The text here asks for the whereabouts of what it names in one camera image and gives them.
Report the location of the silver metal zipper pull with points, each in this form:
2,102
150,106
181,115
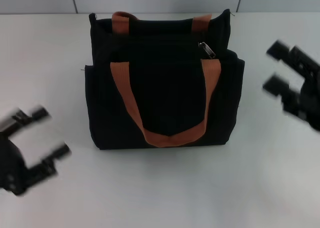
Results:
208,49

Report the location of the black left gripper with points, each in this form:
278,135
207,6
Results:
10,163

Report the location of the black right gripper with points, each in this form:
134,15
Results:
311,105

